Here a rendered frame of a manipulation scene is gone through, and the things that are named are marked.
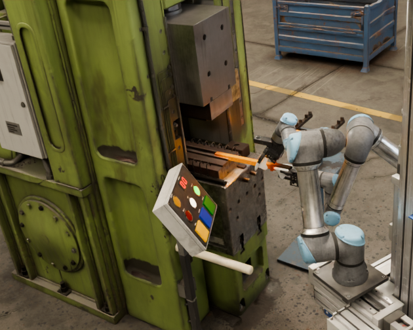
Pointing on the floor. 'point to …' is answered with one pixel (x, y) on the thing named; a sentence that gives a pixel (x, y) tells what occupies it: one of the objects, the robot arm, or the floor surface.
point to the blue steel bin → (335, 28)
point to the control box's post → (189, 287)
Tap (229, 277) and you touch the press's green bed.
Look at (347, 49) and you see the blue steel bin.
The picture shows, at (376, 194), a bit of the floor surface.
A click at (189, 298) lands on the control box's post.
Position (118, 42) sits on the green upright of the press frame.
